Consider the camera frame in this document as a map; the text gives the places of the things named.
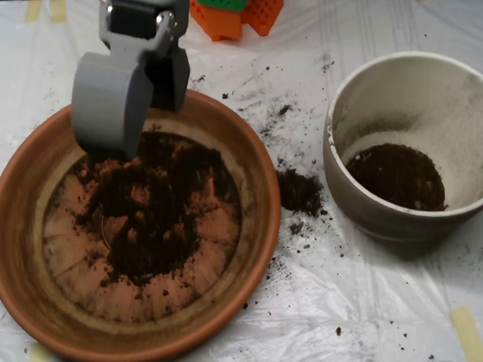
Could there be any white ceramic pot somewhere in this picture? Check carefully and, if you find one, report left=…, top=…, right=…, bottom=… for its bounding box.
left=318, top=46, right=483, bottom=262

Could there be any orange and green robot base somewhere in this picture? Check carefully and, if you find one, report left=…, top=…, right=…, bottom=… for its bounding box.
left=189, top=0, right=286, bottom=43

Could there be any clear plastic sheet cover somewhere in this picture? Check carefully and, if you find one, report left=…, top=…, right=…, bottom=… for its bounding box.
left=0, top=0, right=483, bottom=362

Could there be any terracotta clay saucer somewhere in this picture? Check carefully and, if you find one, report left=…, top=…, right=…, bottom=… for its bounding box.
left=0, top=76, right=291, bottom=362

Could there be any spilled dark soil pile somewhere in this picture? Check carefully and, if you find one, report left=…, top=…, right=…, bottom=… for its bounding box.
left=277, top=166, right=328, bottom=219

